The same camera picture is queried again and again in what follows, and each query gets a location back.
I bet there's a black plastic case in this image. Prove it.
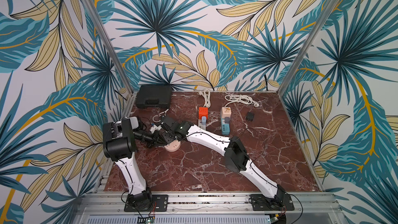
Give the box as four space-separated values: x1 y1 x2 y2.
135 85 172 109

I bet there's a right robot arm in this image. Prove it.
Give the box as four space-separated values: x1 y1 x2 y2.
161 116 294 211

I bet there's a round pink power socket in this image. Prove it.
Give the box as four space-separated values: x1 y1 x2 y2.
164 140 181 152

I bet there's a black plug adapter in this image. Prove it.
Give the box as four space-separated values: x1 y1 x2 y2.
245 112 255 122

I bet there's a white strip coiled cable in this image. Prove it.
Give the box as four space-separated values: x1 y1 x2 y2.
198 88 212 108

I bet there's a red plug adapter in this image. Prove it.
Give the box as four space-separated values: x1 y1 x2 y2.
198 107 208 120

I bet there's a blue plug adapter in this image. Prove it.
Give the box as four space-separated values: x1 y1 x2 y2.
201 116 207 127

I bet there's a white power strip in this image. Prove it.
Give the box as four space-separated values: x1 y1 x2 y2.
198 116 207 130

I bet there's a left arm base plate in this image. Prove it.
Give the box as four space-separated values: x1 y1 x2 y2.
124 195 169 213

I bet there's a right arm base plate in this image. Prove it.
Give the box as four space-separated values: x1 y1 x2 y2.
249 194 295 212

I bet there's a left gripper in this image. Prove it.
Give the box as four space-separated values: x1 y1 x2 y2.
133 129 167 149

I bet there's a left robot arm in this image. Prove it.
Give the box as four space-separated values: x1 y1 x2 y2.
102 117 155 212

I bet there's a teal strip coiled cable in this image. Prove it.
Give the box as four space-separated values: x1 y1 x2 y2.
223 93 260 108

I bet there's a teal power strip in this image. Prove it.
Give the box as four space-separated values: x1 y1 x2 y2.
221 118 230 136

